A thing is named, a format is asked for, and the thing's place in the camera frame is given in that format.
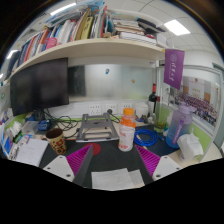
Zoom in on flat round red coaster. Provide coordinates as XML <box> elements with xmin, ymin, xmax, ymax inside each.
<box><xmin>83</xmin><ymin>142</ymin><xmax>102</xmax><ymax>157</ymax></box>

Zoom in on white shelf full of books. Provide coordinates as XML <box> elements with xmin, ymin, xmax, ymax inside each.
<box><xmin>4</xmin><ymin>1</ymin><xmax>175</xmax><ymax>82</ymax></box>

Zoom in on coiled blue cable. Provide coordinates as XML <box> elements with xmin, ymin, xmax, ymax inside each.
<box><xmin>133</xmin><ymin>127</ymin><xmax>160</xmax><ymax>148</ymax></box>

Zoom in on white crumpled tissue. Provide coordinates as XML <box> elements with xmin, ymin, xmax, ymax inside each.
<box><xmin>176</xmin><ymin>131</ymin><xmax>205</xmax><ymax>163</ymax></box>

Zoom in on small blue box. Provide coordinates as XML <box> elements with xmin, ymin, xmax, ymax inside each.
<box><xmin>37</xmin><ymin>119</ymin><xmax>52</xmax><ymax>132</ymax></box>

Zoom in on ceiling lights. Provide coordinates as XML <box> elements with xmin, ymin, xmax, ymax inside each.
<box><xmin>0</xmin><ymin>2</ymin><xmax>192</xmax><ymax>81</ymax></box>

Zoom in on grey metal laptop stand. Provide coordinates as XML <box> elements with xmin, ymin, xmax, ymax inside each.
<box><xmin>75</xmin><ymin>112</ymin><xmax>121</xmax><ymax>144</ymax></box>

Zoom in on dark wine bottle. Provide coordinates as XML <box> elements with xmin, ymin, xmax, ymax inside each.
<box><xmin>148</xmin><ymin>82</ymin><xmax>159</xmax><ymax>115</ymax></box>

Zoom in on brown patterned mug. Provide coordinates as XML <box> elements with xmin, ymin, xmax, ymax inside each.
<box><xmin>45</xmin><ymin>127</ymin><xmax>68</xmax><ymax>156</ymax></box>

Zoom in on green glass cup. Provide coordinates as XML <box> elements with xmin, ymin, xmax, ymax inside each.
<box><xmin>153</xmin><ymin>109</ymin><xmax>168</xmax><ymax>134</ymax></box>

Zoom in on white open notebook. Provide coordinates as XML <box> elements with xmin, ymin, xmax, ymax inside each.
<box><xmin>14</xmin><ymin>137</ymin><xmax>50</xmax><ymax>168</ymax></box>

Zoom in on black desk mat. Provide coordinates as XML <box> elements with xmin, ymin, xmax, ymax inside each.
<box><xmin>39</xmin><ymin>124</ymin><xmax>182</xmax><ymax>188</ymax></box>

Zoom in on framed group photo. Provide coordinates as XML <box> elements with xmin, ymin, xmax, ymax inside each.
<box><xmin>175</xmin><ymin>75</ymin><xmax>220</xmax><ymax>128</ymax></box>

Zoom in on orange drink bottle, orange cap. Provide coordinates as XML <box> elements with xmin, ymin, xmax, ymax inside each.
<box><xmin>117</xmin><ymin>107</ymin><xmax>137</xmax><ymax>153</ymax></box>

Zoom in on white paper sheet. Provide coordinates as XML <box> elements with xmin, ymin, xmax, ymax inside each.
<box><xmin>90</xmin><ymin>167</ymin><xmax>146</xmax><ymax>191</ymax></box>

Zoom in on white wall power sockets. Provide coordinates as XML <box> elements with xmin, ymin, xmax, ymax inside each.
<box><xmin>87</xmin><ymin>102</ymin><xmax>135</xmax><ymax>116</ymax></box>

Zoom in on black computer monitor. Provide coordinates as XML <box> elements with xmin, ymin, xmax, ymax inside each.
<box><xmin>9</xmin><ymin>57</ymin><xmax>70</xmax><ymax>117</ymax></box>

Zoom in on clear plastic box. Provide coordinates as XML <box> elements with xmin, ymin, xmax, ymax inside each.
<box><xmin>21</xmin><ymin>120</ymin><xmax>41</xmax><ymax>136</ymax></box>

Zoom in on large purple water bottle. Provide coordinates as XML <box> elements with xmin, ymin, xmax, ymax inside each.
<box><xmin>165</xmin><ymin>102</ymin><xmax>195</xmax><ymax>150</ymax></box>

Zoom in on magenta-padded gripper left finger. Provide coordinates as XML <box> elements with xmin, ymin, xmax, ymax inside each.
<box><xmin>42</xmin><ymin>144</ymin><xmax>95</xmax><ymax>188</ymax></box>

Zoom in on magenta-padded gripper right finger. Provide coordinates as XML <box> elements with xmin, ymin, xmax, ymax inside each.
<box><xmin>134</xmin><ymin>144</ymin><xmax>183</xmax><ymax>183</ymax></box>

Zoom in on black tangled cables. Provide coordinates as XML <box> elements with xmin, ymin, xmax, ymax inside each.
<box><xmin>42</xmin><ymin>109</ymin><xmax>82</xmax><ymax>133</ymax></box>

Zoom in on purple hanging pennant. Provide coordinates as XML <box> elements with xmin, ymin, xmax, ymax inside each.
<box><xmin>163</xmin><ymin>48</ymin><xmax>186</xmax><ymax>91</ymax></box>

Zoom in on white round jar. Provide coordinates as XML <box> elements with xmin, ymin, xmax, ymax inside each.
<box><xmin>134</xmin><ymin>102</ymin><xmax>150</xmax><ymax>121</ymax></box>

